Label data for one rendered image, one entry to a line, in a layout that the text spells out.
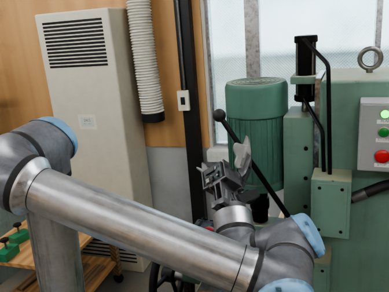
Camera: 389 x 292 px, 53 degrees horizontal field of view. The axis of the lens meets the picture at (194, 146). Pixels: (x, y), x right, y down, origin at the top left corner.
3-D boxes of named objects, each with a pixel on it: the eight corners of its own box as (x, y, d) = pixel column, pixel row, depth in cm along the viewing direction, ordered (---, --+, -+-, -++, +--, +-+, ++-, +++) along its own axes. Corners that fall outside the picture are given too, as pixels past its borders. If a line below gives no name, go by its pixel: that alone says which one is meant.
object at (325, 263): (305, 279, 111) (305, 241, 107) (331, 283, 108) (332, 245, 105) (300, 301, 102) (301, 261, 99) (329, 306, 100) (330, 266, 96)
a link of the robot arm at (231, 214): (263, 230, 88) (229, 245, 93) (258, 211, 91) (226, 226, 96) (238, 217, 82) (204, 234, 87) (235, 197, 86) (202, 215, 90)
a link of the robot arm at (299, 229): (330, 273, 70) (269, 292, 75) (327, 237, 81) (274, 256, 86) (304, 232, 69) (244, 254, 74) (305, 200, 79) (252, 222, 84)
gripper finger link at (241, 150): (243, 127, 95) (231, 162, 93) (257, 138, 99) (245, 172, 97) (234, 127, 97) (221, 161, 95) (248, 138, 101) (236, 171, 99)
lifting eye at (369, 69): (356, 72, 100) (357, 46, 98) (382, 72, 98) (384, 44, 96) (356, 73, 99) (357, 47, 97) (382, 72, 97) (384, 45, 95)
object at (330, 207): (313, 219, 104) (314, 167, 100) (349, 223, 101) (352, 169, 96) (309, 236, 97) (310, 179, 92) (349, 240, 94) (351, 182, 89)
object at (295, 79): (294, 97, 111) (294, 35, 106) (323, 97, 108) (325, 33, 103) (290, 103, 104) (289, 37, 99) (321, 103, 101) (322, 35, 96)
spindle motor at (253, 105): (238, 171, 130) (234, 76, 121) (292, 174, 123) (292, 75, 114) (222, 192, 114) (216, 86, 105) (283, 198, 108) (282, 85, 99)
